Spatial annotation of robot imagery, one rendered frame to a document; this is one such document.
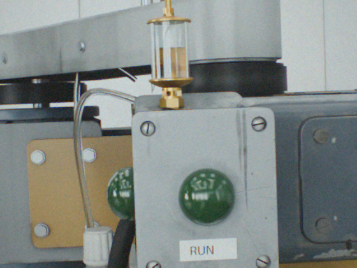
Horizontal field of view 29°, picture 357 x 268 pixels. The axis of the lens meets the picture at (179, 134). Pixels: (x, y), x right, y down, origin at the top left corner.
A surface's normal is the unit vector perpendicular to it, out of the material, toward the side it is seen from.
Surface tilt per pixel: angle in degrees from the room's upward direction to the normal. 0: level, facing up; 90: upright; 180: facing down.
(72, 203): 90
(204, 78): 90
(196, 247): 90
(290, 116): 79
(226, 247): 90
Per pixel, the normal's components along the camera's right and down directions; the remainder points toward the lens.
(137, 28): -0.75, 0.07
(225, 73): -0.21, 0.06
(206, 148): 0.05, 0.05
